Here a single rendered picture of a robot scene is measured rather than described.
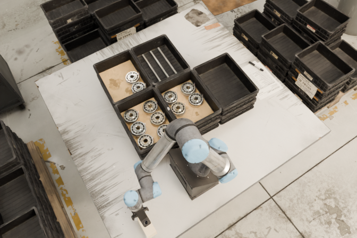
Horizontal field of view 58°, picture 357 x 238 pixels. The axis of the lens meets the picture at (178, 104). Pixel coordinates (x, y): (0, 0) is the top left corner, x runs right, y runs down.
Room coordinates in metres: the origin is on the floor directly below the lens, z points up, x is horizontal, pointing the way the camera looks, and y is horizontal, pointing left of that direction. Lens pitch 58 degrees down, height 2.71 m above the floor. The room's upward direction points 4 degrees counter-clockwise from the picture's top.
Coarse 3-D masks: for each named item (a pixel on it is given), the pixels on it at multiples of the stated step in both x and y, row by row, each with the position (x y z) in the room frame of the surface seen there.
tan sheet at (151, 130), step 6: (144, 102) 1.22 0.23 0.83; (156, 102) 1.21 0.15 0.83; (132, 108) 1.18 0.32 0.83; (138, 108) 1.17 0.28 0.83; (144, 114) 1.12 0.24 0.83; (138, 120) 1.08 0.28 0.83; (144, 120) 1.08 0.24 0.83; (150, 126) 1.02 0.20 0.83; (150, 132) 0.98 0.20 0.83; (156, 132) 0.98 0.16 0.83; (138, 138) 0.94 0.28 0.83; (156, 138) 0.93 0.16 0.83
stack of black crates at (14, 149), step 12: (0, 120) 1.31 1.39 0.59; (0, 132) 1.26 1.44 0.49; (12, 132) 1.29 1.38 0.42; (0, 144) 1.15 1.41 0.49; (12, 144) 1.12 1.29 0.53; (24, 144) 1.28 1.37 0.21; (0, 156) 1.05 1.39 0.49; (12, 156) 1.04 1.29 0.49; (24, 156) 1.09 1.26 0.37; (0, 168) 0.92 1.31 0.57; (12, 168) 0.95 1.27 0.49; (36, 168) 1.07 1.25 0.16
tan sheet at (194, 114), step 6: (180, 84) 1.35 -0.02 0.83; (168, 90) 1.31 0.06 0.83; (174, 90) 1.30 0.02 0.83; (180, 90) 1.30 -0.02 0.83; (180, 96) 1.25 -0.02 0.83; (186, 96) 1.24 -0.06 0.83; (186, 102) 1.19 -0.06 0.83; (204, 102) 1.18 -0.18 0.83; (186, 108) 1.14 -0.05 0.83; (192, 108) 1.14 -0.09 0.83; (198, 108) 1.14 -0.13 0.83; (204, 108) 1.13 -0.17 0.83; (210, 108) 1.13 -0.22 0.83; (186, 114) 1.10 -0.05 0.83; (192, 114) 1.09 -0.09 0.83; (198, 114) 1.09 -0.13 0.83; (204, 114) 1.09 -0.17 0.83; (192, 120) 1.05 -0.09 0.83; (198, 120) 1.04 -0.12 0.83
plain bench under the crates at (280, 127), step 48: (192, 48) 1.80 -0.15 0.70; (240, 48) 1.76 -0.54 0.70; (48, 96) 1.43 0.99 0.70; (96, 96) 1.39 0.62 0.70; (288, 96) 1.26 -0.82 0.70; (96, 144) 0.99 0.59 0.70; (240, 144) 0.90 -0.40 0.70; (288, 144) 0.87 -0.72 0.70; (96, 192) 0.65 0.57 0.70; (240, 192) 0.58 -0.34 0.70
